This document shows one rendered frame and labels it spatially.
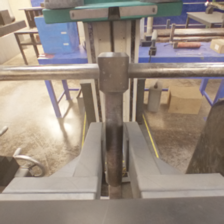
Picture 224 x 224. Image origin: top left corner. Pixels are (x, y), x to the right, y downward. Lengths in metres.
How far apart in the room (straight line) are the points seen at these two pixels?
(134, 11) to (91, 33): 0.32
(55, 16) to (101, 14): 0.22
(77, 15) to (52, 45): 1.34
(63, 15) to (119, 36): 0.41
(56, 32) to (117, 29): 1.11
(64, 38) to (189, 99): 1.73
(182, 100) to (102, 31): 1.57
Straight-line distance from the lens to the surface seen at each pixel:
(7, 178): 0.88
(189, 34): 3.36
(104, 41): 1.16
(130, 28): 1.12
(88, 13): 0.89
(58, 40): 2.15
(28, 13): 4.74
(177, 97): 2.34
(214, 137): 0.34
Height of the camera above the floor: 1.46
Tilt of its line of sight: 37 degrees down
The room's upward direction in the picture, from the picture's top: 3 degrees counter-clockwise
